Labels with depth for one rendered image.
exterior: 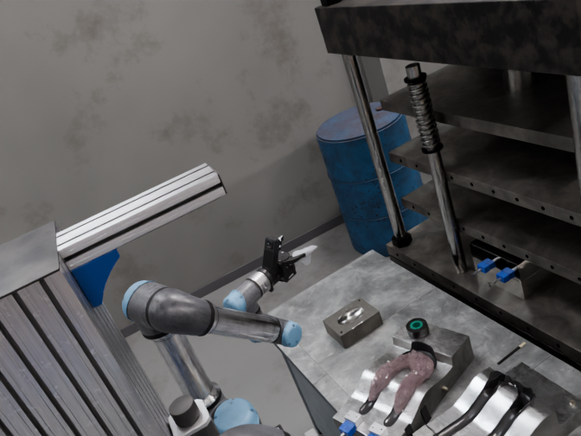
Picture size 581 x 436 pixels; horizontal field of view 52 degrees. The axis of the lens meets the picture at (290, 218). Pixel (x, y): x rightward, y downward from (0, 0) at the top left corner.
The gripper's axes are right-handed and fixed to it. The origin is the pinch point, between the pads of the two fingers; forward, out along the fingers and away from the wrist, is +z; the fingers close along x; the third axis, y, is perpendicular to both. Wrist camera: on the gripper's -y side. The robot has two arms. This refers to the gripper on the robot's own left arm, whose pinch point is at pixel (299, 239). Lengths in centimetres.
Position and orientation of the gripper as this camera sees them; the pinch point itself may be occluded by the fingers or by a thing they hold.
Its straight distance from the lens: 198.6
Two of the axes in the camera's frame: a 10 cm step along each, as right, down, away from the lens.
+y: 2.2, 8.2, 5.3
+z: 6.2, -5.4, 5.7
